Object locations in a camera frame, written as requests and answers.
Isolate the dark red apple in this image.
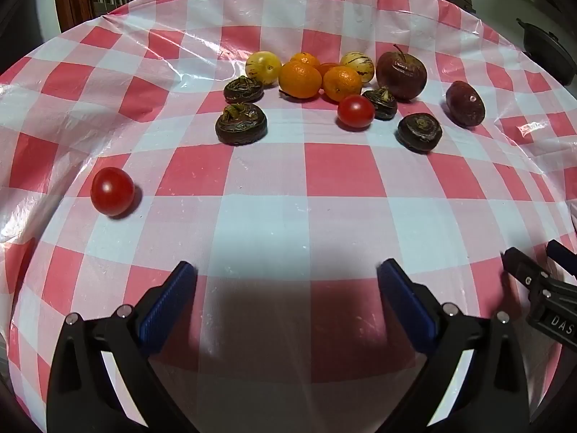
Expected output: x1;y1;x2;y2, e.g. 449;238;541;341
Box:
376;44;428;101

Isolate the red checkered plastic tablecloth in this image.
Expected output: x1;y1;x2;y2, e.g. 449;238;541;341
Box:
0;0;577;433

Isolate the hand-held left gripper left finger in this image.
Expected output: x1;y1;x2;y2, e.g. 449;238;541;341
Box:
46;261;199;433

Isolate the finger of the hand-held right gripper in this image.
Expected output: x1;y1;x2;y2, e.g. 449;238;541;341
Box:
502;247;550;290
547;240;577;276

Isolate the yellow striped pepino melon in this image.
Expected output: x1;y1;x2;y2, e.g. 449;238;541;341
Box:
245;51;282;87
340;51;375;84

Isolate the dark brown water chestnut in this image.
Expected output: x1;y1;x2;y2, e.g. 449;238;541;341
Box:
215;103;268;146
362;87;398;121
397;113;442;153
224;76;264;104

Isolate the orange mandarin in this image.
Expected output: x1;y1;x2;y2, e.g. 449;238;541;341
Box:
278;61;322;99
289;52;322;68
322;66;363;102

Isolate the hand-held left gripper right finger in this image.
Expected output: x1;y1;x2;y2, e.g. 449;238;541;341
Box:
378;258;529;433

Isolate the dark purple passion fruit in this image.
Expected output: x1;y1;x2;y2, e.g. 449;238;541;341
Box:
446;80;486;127

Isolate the black pot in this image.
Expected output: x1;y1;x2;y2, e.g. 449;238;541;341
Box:
516;18;577;86

